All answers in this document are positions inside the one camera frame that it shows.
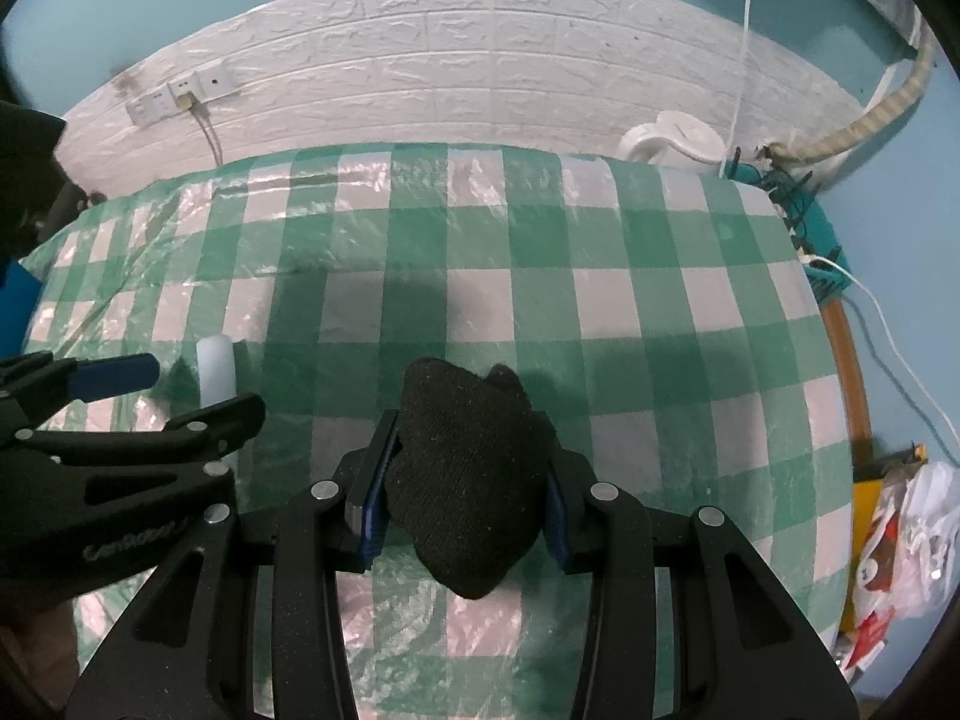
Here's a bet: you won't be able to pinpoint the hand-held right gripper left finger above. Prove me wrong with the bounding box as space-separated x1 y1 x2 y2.
66 409 402 720

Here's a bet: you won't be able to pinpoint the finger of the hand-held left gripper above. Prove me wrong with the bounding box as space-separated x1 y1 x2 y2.
0 392 267 466
0 352 161 421

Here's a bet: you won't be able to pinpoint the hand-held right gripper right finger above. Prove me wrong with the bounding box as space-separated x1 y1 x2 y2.
536 435 860 720

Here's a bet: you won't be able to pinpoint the black sock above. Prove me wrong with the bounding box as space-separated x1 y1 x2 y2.
381 358 557 601

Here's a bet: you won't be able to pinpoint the blue cardboard box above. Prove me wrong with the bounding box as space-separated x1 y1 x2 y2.
0 262 42 353

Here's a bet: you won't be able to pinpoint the green checked tablecloth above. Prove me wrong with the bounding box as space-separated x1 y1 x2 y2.
19 142 856 720

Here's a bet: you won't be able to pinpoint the dark cloth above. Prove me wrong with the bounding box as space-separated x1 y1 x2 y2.
0 101 72 263

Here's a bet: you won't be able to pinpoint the yellow box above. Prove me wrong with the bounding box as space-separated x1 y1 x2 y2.
840 457 901 631

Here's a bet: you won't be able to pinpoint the red white packets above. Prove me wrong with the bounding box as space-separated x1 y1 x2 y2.
836 607 897 672

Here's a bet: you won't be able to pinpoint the white plastic bag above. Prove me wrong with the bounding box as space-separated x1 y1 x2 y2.
855 461 960 620

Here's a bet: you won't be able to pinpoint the teal plastic basket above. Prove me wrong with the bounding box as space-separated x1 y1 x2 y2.
731 157 852 301

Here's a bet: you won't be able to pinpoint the white electric kettle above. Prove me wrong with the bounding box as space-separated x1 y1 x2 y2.
622 111 725 173

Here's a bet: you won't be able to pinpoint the beige plug cable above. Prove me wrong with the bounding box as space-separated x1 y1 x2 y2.
191 101 226 166

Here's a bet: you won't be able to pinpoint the white charging cable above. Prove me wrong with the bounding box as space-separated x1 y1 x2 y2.
810 255 960 466

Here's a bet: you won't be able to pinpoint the white hanging cord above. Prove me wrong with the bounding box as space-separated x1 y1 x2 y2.
720 0 755 173

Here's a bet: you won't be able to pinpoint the striped flexible hose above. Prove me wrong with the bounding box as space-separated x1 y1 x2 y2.
757 26 938 170

